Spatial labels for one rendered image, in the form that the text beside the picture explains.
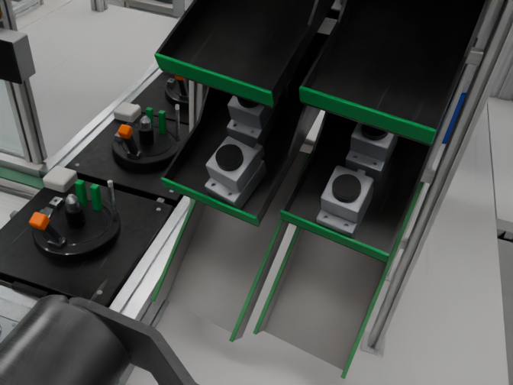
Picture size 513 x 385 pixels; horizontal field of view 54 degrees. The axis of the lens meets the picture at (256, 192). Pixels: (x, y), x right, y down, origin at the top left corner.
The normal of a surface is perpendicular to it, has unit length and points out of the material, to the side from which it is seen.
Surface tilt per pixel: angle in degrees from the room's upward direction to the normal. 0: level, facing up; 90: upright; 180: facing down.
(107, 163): 0
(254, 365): 0
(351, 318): 45
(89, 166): 0
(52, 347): 13
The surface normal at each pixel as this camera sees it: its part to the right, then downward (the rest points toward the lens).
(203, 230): -0.26, -0.15
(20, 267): 0.08, -0.76
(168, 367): -0.77, 0.34
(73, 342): 0.55, -0.50
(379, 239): -0.12, -0.45
